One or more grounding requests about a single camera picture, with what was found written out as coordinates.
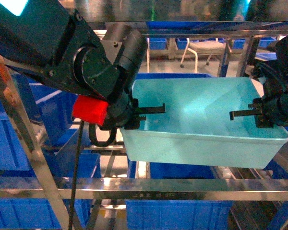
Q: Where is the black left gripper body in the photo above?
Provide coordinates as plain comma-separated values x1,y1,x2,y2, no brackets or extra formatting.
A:
99,23,148,130

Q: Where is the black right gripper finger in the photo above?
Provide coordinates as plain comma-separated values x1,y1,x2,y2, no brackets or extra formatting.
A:
229,109,261,121
248,103,261,109

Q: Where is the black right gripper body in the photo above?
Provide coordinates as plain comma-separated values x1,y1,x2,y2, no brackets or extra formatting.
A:
253,93,288,128

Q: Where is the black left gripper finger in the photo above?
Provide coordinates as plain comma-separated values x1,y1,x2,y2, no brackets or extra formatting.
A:
132,115,146,121
134,103,165,114

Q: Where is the light turquoise plastic bin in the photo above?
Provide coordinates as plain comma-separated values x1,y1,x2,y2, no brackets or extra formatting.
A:
121,77,288,169

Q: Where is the blue bin lower shelf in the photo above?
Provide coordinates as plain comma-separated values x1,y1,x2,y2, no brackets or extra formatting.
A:
125,200,233,230

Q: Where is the blue bin shelf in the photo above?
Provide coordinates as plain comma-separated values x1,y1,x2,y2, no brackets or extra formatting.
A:
125,200,233,230
0,81,63,172

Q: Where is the blue bin left shelf front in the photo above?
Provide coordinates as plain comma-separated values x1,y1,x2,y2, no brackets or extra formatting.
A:
0,81,63,172

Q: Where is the red left wrist part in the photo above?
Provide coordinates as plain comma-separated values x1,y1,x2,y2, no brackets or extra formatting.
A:
72,95,109,126

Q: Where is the blue bin behind turquoise bin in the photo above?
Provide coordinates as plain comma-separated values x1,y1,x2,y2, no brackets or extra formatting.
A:
136,73,213,80

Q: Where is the white stool right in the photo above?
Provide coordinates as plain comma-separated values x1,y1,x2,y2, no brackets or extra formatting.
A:
180,38,226,73

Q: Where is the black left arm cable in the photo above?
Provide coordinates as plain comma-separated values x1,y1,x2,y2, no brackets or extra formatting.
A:
67,119,86,230

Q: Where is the stainless steel shelf rail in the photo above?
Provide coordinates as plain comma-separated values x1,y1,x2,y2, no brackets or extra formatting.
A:
0,177,288,201

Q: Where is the steel shelf upright post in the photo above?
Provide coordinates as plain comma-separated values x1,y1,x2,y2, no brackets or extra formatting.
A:
0,56,82,230

